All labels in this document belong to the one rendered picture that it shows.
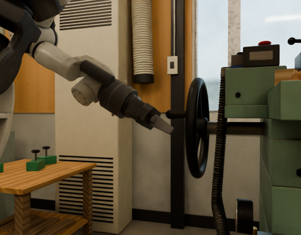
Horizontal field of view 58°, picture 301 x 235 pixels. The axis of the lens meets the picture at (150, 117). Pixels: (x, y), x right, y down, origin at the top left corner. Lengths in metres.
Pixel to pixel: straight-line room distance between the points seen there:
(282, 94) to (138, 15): 1.73
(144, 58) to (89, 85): 1.29
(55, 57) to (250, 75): 0.53
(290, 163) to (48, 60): 0.67
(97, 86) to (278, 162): 0.47
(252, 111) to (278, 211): 0.22
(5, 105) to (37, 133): 1.99
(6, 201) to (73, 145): 0.82
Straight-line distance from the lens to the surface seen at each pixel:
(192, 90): 0.70
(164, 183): 2.18
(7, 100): 0.66
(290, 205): 0.60
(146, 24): 2.08
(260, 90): 0.68
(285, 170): 0.59
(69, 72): 0.82
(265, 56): 0.69
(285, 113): 0.45
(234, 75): 0.69
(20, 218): 1.39
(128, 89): 0.72
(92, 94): 0.75
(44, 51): 0.86
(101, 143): 1.97
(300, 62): 0.73
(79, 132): 2.05
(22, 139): 2.75
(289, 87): 0.45
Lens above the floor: 0.85
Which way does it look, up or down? 1 degrees down
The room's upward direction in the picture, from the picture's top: straight up
